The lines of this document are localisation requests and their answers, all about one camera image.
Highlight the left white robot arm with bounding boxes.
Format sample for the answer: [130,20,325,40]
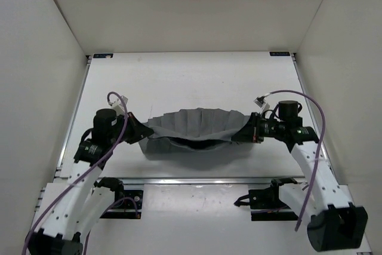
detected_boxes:
[22,109,154,254]

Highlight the right blue corner label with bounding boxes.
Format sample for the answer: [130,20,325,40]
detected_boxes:
[269,51,290,57]

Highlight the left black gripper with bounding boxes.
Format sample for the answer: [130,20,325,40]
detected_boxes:
[111,107,155,141]

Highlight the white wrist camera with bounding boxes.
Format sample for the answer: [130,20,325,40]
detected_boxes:
[254,96,270,115]
[108,95,128,116]

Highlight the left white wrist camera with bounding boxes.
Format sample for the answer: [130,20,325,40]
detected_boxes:
[108,95,128,116]

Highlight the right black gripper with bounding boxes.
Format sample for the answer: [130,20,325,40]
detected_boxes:
[232,112,285,144]

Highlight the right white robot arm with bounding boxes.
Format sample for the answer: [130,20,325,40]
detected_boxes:
[232,100,368,252]

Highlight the grey pleated skirt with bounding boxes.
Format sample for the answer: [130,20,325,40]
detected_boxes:
[139,107,254,157]

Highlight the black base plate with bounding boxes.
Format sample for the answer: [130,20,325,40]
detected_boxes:
[248,187,298,222]
[101,185,144,220]

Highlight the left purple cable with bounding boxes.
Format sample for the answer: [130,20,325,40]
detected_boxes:
[21,91,141,255]

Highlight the aluminium front table rail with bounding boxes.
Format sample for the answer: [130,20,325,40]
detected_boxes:
[55,176,337,186]

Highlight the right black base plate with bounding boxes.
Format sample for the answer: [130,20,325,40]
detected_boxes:
[248,187,298,222]

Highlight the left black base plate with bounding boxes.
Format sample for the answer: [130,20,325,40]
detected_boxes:
[101,185,144,220]

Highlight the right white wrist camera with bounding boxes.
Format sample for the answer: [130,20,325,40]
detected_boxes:
[254,96,270,115]

